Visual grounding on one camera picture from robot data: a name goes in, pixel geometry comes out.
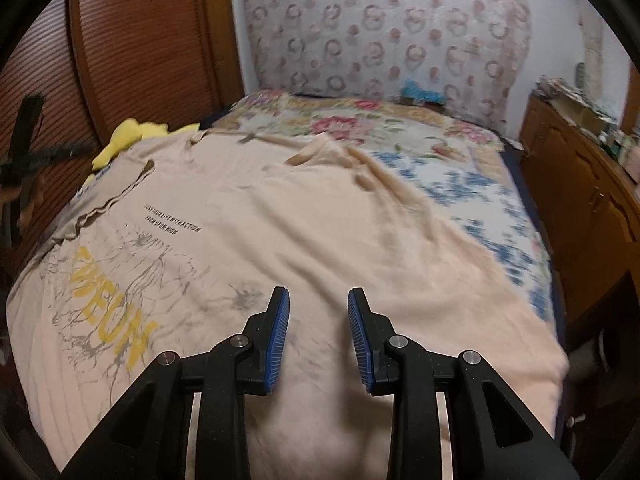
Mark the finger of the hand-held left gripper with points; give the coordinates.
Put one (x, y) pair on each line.
(65, 152)

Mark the yellow plush toy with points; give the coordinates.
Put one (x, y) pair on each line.
(127, 135)

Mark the row of small dresser ornaments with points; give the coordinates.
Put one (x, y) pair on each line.
(595, 110)

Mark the blue cloth item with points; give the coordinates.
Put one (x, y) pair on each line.
(421, 92)

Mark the brown wooden dresser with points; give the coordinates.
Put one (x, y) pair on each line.
(585, 210)

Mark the floral patterned curtain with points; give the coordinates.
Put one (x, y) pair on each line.
(390, 25)

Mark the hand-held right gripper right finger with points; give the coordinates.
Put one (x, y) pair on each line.
(359, 340)

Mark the beige printed t-shirt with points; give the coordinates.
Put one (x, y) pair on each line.
(310, 220)

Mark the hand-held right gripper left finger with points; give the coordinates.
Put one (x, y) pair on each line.
(278, 340)

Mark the floral bed sheet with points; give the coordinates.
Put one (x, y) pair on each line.
(475, 185)

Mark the brown wooden wardrobe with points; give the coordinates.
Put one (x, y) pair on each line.
(135, 45)

